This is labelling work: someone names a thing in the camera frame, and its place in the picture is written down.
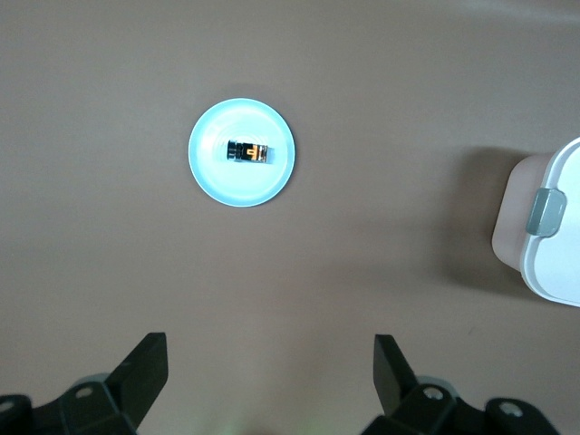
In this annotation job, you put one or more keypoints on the white plastic lidded container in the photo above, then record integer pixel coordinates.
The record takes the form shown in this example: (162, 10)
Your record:
(557, 272)

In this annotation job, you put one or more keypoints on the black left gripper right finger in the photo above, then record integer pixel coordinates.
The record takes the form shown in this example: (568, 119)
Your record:
(394, 385)

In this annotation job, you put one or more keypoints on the light blue round plate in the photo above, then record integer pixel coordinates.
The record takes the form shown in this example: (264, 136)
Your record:
(240, 190)

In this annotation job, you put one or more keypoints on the small brown snack packet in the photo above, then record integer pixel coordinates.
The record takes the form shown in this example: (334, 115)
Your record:
(249, 152)

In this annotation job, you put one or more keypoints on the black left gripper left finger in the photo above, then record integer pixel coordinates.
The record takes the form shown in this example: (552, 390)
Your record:
(136, 380)

